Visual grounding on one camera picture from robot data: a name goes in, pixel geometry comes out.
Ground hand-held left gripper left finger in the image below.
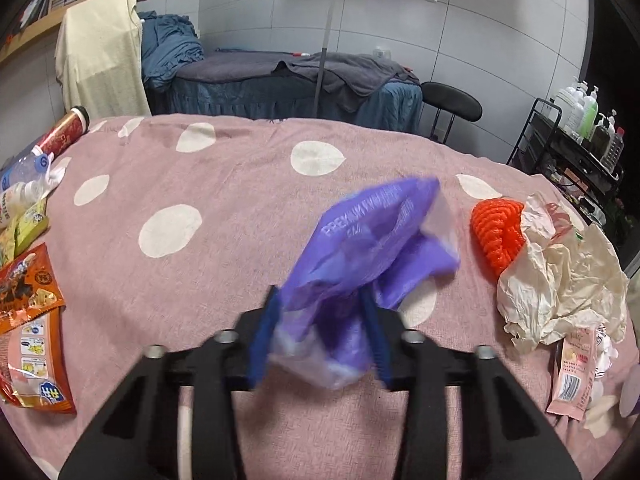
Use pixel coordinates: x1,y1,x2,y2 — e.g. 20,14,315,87
57,285,286,480

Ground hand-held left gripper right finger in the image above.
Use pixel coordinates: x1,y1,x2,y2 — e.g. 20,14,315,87
360,292,583,480

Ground purple plastic bag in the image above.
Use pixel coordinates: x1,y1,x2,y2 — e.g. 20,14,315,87
270,176,461,391

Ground red foam fruit net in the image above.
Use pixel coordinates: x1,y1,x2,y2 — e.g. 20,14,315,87
470,198,526,281

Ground crumpled white plastic bag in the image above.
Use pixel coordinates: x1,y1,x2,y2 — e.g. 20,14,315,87
496,192,630,353

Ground pink snack packet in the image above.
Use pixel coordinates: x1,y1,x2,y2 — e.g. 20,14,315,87
546,324,608,421

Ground small white crumpled wrapper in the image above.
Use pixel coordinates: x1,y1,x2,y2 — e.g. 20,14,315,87
590,330,621,406

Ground orange snack packet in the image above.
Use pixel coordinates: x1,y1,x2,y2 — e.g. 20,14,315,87
0,242,78,415

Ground massage bed with grey towel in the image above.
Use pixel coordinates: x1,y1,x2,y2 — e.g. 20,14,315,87
150,50,425,136

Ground black chair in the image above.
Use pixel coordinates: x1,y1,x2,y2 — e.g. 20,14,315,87
421,81,483,142

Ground green snack packet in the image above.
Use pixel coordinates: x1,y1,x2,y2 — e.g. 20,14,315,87
14,199,50,256

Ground black trolley rack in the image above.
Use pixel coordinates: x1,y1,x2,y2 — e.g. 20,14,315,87
507,97,626,241

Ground red cylindrical can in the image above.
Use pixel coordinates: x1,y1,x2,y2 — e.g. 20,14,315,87
34,106,90,158

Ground clear bottle with blue cap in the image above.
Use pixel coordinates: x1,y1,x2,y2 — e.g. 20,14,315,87
0,152,51,187

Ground blue bedding pile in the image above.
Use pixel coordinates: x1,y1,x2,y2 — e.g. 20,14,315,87
139,11,205,92

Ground clear bottle with red cap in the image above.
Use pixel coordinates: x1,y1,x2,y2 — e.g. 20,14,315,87
600,127,626,171

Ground white pump bottle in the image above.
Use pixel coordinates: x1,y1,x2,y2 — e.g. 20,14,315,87
556,80,586,131

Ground dark pump bottle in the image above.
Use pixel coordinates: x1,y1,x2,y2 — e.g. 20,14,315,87
592,112,617,157

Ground green pump bottle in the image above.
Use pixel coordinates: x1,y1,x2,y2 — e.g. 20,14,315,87
579,86,600,140

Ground white arched lamp stand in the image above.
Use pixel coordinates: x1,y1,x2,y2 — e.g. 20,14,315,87
314,0,438,107

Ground cream cloth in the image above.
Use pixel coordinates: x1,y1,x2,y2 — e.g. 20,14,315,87
54,0,152,118

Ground wooden wall shelf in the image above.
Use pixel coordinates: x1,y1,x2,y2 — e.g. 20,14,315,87
0,0,178,63

